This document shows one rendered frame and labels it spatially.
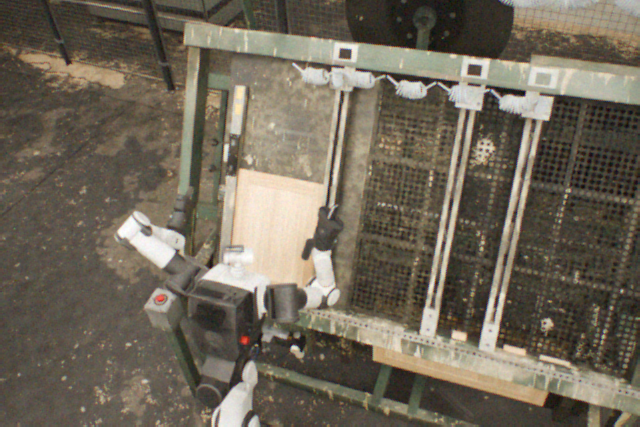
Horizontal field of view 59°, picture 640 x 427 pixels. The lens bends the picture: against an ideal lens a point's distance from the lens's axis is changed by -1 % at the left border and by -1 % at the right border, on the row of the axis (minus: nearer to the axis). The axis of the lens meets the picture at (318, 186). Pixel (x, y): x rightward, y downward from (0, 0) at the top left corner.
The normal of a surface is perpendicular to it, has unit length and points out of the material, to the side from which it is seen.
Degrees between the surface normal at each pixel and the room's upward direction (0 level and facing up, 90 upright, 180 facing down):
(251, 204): 58
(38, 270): 0
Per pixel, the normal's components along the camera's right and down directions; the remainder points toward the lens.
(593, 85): -0.31, 0.17
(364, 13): -0.33, 0.65
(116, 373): -0.06, -0.73
